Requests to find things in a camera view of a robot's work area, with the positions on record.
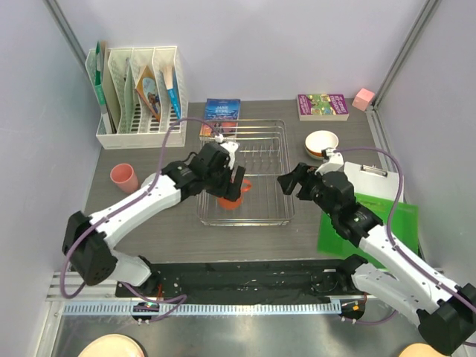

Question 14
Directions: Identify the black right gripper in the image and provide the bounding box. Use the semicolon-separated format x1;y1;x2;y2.
277;162;338;219

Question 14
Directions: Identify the orange mug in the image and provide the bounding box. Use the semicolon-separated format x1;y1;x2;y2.
217;178;254;211

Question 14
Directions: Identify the metal wire dish rack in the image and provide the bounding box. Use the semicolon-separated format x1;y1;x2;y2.
197;119;295;226

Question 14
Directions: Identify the white orange bowl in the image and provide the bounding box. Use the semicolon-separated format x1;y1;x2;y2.
304;130;339;160

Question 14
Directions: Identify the pink plastic cup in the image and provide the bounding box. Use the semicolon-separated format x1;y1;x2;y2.
109;163;139;194

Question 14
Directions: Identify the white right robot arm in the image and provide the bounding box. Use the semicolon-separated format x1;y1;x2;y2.
277;163;475;356

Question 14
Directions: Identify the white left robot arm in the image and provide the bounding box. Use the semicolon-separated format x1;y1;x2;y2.
62;141;245;297

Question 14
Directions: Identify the purple puzzle book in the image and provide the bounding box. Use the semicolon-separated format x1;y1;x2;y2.
297;94;349;121

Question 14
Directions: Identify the Jane Eyre book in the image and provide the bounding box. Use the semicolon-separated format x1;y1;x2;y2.
203;98;241;138

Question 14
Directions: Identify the white clipboard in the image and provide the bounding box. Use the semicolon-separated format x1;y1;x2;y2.
344;162;399;200

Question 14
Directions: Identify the pink cube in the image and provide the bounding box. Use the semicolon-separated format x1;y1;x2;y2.
352;88;375;112

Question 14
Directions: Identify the green plastic folder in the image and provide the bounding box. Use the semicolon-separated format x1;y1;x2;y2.
317;193;419;268

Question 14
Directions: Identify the blue spine book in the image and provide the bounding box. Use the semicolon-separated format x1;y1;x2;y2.
161;65;181;120

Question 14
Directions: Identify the colourful children's book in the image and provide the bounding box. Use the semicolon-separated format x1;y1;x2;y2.
135;65;161;122

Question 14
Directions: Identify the white file organizer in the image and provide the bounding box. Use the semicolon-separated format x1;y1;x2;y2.
96;46;189;149

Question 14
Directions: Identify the teal folder in organizer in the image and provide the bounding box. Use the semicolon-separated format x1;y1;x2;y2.
94;41;112;134

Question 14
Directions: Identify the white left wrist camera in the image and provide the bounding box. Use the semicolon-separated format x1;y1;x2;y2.
214;134;239;170

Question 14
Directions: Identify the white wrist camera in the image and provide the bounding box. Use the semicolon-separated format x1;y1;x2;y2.
214;134;239;170
317;148;344;175

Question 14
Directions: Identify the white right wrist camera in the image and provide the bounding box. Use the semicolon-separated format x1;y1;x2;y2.
317;148;344;175

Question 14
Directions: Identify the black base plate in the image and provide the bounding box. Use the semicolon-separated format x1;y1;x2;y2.
135;260;362;304

